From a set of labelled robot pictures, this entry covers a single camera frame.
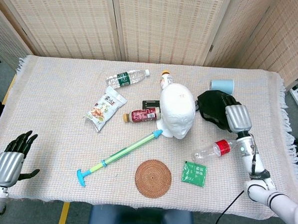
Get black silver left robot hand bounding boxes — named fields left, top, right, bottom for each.
left=0, top=128, right=42, bottom=190

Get dark red label drink bottle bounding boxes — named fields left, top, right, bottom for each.
left=122, top=105, right=162, bottom=125

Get small black box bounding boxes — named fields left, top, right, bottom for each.
left=141, top=99, right=161, bottom=110

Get white foam mannequin head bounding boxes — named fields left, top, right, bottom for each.
left=155, top=82, right=198, bottom=140

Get green blue toy water pump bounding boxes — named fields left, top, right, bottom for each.
left=76, top=125, right=163, bottom=192

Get light blue plastic mug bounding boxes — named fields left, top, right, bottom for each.
left=209, top=78, right=235, bottom=95

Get pale woven fringed tablecloth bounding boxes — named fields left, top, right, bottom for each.
left=0, top=53, right=298, bottom=222

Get round woven rattan coaster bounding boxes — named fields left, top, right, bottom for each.
left=134, top=158, right=173, bottom=200

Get white nut snack bag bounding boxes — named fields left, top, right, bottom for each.
left=82, top=84, right=128, bottom=134

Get woven bamboo folding screen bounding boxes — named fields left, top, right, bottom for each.
left=0, top=0, right=298, bottom=87

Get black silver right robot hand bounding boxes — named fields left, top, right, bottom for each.
left=219, top=92, right=254, bottom=134

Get green sachet packet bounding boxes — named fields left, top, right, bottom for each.
left=180, top=160, right=208, bottom=189

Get empty clear bottle red label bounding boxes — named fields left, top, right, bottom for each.
left=192, top=137, right=238, bottom=164

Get clear water bottle green label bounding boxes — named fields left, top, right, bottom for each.
left=105, top=67, right=151, bottom=91

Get yellow cap white label bottle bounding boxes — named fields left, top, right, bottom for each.
left=159, top=70, right=176, bottom=90

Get dark blue padded seat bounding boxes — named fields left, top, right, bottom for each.
left=87, top=203, right=196, bottom=224

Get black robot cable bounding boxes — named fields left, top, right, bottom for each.
left=212, top=188, right=246, bottom=224

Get black baseball cap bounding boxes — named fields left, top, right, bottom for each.
left=195, top=88, right=237, bottom=134

